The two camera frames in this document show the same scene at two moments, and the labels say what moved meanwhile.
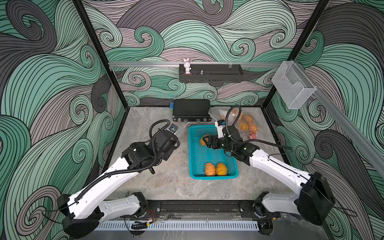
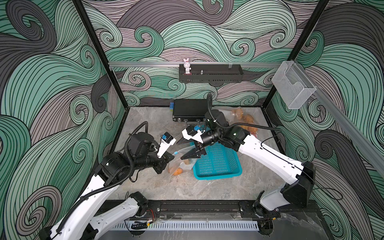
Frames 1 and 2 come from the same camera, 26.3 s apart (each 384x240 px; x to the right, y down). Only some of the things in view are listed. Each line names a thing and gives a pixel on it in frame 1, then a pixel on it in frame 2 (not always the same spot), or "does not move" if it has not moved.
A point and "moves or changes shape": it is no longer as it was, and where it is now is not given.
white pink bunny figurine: x=187 y=65 does not move
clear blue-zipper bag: x=178 y=132 → x=178 y=165
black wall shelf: x=212 y=73 does not move
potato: x=249 y=118 does not move
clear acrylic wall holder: x=294 y=85 does not move
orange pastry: x=203 y=142 moves or changes shape
